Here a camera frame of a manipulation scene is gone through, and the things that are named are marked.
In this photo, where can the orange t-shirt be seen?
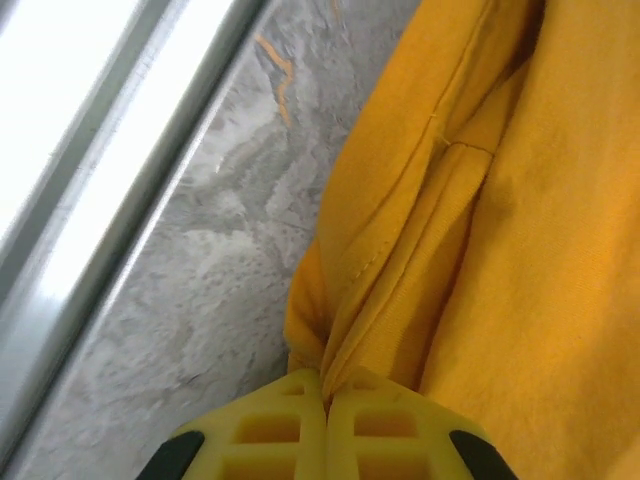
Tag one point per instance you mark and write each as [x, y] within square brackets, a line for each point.
[500, 225]

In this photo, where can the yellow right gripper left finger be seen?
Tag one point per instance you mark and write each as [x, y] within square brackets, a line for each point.
[270, 440]

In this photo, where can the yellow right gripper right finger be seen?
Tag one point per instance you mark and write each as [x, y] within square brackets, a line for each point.
[390, 440]

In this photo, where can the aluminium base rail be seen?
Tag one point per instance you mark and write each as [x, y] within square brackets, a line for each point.
[75, 125]

